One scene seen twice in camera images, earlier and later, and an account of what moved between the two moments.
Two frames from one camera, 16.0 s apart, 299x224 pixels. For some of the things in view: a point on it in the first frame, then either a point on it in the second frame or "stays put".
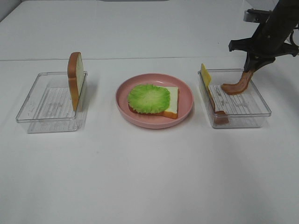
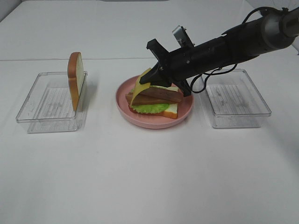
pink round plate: [186, 100] stays put
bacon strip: [220, 117] -> [162, 94]
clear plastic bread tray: [47, 107] stays put
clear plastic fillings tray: [247, 108] stays put
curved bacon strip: [239, 87] -> [155, 96]
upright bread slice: [75, 73] stays put
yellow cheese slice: [206, 75] -> [140, 87]
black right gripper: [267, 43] -> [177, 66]
